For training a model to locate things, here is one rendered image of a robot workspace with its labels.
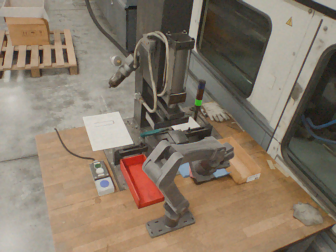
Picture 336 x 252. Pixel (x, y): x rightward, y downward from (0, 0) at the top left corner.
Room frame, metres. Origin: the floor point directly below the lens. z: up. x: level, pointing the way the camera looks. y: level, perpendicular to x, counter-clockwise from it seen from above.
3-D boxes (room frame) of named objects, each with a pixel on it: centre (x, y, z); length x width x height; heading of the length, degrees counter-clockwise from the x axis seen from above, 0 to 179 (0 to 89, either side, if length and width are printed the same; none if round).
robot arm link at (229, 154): (0.84, -0.21, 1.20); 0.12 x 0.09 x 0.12; 131
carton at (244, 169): (1.10, -0.36, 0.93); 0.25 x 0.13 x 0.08; 29
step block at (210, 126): (1.28, -0.21, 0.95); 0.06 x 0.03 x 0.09; 119
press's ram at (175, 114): (1.19, 0.04, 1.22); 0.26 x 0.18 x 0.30; 29
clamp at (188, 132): (1.25, -0.15, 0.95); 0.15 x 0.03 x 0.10; 119
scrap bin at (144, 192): (0.89, 0.08, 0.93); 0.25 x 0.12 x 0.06; 29
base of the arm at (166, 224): (0.71, -0.06, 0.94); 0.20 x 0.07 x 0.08; 119
